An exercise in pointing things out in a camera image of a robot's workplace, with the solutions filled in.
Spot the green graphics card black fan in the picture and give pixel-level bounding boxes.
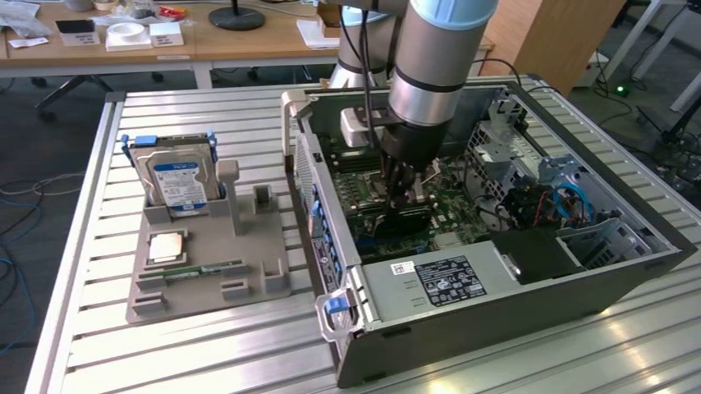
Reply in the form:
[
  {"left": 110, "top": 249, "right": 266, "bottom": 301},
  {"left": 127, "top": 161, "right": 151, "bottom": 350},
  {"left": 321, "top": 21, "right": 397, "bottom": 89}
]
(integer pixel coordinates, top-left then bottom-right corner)
[{"left": 375, "top": 203, "right": 433, "bottom": 248}]

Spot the hard disk blue carrier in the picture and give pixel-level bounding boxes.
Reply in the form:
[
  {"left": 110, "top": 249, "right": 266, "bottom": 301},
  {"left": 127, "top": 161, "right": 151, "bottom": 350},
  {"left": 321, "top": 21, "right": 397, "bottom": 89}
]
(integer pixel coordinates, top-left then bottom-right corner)
[{"left": 118, "top": 131, "right": 220, "bottom": 218}]

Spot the flat white box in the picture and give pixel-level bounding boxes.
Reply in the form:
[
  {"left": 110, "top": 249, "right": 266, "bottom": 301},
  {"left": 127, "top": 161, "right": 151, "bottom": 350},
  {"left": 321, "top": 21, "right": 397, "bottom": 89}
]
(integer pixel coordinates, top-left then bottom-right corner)
[{"left": 104, "top": 32, "right": 155, "bottom": 53}]

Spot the silver disk bay cage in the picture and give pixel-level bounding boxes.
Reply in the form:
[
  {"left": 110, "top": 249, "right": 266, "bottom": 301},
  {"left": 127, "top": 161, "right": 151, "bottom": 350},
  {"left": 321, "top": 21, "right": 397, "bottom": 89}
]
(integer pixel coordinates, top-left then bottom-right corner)
[{"left": 463, "top": 92, "right": 552, "bottom": 198}]

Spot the silver chipset heatsink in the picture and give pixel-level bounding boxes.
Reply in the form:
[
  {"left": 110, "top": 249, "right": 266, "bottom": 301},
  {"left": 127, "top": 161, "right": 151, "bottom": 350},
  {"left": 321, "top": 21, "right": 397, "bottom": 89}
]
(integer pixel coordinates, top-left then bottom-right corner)
[{"left": 430, "top": 232, "right": 467, "bottom": 252}]

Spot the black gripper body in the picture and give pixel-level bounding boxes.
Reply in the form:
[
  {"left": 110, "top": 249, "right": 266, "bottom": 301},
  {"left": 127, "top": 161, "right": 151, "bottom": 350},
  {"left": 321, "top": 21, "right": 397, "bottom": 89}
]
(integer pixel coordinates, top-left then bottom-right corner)
[{"left": 377, "top": 121, "right": 449, "bottom": 172}]

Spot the blue case release latch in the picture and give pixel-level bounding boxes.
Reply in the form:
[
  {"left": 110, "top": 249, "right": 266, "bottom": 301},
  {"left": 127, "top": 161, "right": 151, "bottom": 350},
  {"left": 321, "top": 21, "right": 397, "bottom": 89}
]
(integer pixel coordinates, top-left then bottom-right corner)
[{"left": 322, "top": 295, "right": 351, "bottom": 317}]

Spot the beige card retainer latch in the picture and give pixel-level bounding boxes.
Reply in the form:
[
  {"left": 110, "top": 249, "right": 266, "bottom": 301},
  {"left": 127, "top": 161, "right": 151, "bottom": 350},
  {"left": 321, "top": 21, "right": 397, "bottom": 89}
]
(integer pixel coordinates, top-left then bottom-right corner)
[{"left": 279, "top": 90, "right": 314, "bottom": 159}]

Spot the black round lamp base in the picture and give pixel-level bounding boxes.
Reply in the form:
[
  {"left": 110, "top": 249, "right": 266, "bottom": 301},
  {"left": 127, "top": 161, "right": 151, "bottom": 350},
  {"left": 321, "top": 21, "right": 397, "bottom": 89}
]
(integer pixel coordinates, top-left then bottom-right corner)
[{"left": 207, "top": 0, "right": 269, "bottom": 32}]

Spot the black office chair base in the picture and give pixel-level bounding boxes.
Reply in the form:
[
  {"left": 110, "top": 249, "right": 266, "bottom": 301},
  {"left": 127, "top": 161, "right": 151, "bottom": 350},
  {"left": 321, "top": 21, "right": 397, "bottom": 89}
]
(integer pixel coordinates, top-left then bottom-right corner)
[{"left": 29, "top": 72, "right": 166, "bottom": 122}]

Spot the brown cardboard box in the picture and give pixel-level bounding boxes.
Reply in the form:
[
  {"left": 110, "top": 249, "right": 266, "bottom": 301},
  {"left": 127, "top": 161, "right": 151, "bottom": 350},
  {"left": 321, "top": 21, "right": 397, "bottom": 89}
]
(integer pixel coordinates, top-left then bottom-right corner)
[{"left": 317, "top": 2, "right": 345, "bottom": 30}]

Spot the white tape roll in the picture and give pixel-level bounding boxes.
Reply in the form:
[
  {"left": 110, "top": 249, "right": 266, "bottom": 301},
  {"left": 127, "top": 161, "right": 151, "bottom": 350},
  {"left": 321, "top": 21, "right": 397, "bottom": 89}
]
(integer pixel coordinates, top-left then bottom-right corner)
[{"left": 107, "top": 22, "right": 144, "bottom": 40}]

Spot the dark bagged item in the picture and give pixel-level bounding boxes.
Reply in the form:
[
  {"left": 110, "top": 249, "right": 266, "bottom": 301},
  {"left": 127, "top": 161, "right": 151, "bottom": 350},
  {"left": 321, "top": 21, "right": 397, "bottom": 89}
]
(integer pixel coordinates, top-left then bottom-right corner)
[{"left": 123, "top": 0, "right": 160, "bottom": 21}]

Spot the CPU socket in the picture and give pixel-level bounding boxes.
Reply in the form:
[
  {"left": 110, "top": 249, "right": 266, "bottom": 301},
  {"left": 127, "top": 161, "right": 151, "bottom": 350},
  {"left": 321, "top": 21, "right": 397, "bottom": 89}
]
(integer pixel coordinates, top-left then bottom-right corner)
[{"left": 363, "top": 167, "right": 393, "bottom": 196}]

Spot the dark grey open PC case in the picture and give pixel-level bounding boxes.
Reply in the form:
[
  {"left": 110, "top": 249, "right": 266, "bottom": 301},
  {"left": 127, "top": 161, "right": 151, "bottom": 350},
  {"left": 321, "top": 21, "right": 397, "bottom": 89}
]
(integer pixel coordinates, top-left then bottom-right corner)
[{"left": 281, "top": 80, "right": 700, "bottom": 389}]

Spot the clear plastic bag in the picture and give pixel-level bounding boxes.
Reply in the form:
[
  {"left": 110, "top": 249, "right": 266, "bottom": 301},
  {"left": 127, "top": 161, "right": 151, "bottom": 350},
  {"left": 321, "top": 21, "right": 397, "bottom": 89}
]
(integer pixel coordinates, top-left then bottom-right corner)
[{"left": 0, "top": 1, "right": 55, "bottom": 39}]

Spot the green motherboard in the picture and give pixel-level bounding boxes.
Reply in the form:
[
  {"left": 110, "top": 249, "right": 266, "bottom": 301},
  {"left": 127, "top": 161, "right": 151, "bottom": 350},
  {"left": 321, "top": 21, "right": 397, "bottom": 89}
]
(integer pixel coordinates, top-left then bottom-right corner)
[{"left": 327, "top": 147, "right": 497, "bottom": 266}]

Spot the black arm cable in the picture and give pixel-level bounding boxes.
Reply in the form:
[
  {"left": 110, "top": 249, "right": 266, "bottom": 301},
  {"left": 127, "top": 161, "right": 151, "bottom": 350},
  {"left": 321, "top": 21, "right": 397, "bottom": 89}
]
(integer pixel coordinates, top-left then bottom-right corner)
[{"left": 338, "top": 0, "right": 399, "bottom": 149}]

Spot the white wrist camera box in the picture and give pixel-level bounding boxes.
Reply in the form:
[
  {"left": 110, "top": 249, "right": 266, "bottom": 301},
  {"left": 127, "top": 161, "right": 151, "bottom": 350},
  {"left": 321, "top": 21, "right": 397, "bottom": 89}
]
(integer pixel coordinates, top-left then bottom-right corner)
[{"left": 338, "top": 107, "right": 387, "bottom": 148}]

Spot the grey power supply unit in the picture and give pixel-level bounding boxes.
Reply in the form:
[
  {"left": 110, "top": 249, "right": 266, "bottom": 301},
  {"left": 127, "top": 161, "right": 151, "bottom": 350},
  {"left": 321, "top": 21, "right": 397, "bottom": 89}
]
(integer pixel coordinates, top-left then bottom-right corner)
[{"left": 358, "top": 240, "right": 525, "bottom": 325}]

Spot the slanted silver disk bay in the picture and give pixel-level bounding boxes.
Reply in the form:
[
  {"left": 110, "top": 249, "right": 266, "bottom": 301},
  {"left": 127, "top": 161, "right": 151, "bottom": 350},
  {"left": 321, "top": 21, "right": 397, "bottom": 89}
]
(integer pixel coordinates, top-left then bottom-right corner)
[{"left": 556, "top": 217, "right": 654, "bottom": 272}]

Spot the grey parts rack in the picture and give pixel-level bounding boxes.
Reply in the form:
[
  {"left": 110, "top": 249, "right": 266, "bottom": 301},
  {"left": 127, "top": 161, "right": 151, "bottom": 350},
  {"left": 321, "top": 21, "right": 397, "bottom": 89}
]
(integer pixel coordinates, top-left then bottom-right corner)
[{"left": 124, "top": 158, "right": 295, "bottom": 325}]

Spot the black topped white box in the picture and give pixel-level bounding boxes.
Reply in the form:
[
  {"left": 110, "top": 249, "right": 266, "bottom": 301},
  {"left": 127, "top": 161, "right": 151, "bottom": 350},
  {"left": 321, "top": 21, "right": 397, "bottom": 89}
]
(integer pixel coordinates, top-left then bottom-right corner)
[{"left": 54, "top": 19, "right": 103, "bottom": 48}]

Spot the white labelled box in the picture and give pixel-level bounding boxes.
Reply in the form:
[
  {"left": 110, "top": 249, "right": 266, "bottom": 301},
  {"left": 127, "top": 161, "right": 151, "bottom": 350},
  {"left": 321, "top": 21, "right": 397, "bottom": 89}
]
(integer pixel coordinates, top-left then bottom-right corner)
[{"left": 148, "top": 21, "right": 186, "bottom": 49}]

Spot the silver socket cover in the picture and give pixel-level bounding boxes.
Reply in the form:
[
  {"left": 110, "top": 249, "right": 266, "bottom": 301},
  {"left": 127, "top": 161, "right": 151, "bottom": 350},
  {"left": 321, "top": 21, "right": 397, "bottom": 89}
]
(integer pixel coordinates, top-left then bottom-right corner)
[{"left": 423, "top": 158, "right": 445, "bottom": 186}]

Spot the white paper stack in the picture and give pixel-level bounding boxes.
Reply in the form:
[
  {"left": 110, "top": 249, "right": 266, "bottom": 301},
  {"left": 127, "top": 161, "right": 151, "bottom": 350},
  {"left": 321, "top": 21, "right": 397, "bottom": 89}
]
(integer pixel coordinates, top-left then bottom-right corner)
[{"left": 295, "top": 18, "right": 342, "bottom": 51}]

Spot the black plastic fan shroud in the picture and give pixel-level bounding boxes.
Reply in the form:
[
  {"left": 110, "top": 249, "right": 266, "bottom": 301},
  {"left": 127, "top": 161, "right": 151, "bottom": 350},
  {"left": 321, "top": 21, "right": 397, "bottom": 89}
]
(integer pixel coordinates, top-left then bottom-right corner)
[{"left": 489, "top": 227, "right": 582, "bottom": 286}]

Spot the white table frame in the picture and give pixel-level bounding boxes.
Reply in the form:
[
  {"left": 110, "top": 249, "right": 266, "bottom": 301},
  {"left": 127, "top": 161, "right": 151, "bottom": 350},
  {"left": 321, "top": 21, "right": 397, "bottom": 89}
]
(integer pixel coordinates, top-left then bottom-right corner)
[{"left": 596, "top": 0, "right": 701, "bottom": 114}]

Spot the silver CPU chip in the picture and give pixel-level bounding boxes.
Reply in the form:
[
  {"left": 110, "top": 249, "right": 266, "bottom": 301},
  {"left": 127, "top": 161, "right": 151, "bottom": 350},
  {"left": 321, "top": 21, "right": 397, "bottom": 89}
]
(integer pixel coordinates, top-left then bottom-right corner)
[{"left": 146, "top": 231, "right": 186, "bottom": 263}]

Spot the white socket box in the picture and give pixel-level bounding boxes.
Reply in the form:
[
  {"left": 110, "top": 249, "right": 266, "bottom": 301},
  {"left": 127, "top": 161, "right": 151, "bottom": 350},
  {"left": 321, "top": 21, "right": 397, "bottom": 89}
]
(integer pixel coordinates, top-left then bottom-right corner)
[{"left": 581, "top": 52, "right": 613, "bottom": 89}]

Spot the white paper card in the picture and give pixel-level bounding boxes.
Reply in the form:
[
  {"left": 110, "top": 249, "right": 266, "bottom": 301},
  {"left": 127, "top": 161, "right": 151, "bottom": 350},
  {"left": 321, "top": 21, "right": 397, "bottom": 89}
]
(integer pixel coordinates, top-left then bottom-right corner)
[{"left": 7, "top": 36, "right": 51, "bottom": 49}]

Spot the wooden desk white frame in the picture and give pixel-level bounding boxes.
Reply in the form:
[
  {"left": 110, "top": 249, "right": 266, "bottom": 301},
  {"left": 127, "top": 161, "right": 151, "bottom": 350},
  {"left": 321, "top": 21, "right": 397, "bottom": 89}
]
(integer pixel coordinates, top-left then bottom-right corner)
[
  {"left": 0, "top": 2, "right": 212, "bottom": 89},
  {"left": 194, "top": 0, "right": 494, "bottom": 89}
]

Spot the black wire connector block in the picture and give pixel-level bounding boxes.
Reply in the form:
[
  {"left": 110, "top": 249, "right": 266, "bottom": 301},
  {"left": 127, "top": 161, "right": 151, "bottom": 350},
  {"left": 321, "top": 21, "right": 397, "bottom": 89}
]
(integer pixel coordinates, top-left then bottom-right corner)
[{"left": 498, "top": 187, "right": 544, "bottom": 230}]

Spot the blue wire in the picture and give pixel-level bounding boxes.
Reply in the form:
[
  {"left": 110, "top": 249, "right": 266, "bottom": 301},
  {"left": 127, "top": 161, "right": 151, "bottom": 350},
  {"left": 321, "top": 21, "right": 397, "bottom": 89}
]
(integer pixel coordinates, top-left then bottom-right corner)
[{"left": 550, "top": 183, "right": 597, "bottom": 227}]

